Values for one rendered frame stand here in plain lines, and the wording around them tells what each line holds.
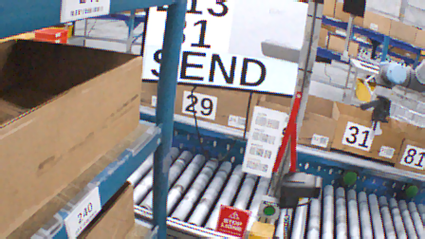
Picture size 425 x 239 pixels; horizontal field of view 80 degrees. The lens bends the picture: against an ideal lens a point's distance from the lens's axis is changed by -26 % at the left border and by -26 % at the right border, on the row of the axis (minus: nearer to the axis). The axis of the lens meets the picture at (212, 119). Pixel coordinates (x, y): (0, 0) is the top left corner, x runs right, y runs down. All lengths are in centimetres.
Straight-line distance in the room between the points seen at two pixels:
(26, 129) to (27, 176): 4
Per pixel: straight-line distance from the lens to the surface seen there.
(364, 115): 184
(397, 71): 142
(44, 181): 31
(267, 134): 88
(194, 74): 91
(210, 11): 88
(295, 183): 88
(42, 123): 28
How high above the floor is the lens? 154
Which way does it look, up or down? 24 degrees down
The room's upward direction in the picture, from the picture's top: 8 degrees clockwise
